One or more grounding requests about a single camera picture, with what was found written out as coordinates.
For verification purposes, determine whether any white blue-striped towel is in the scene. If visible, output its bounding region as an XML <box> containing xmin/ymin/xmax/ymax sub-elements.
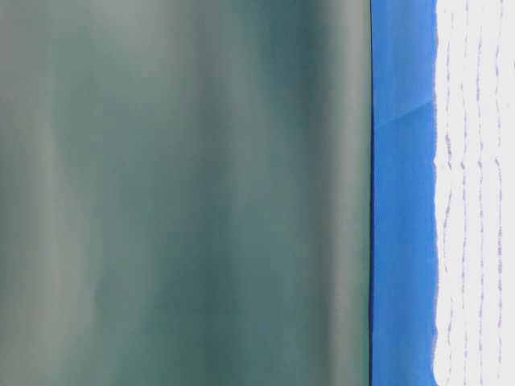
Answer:
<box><xmin>433</xmin><ymin>1</ymin><xmax>514</xmax><ymax>385</ymax></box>

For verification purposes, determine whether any blue table cloth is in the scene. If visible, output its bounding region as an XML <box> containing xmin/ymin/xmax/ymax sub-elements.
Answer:
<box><xmin>369</xmin><ymin>1</ymin><xmax>438</xmax><ymax>385</ymax></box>

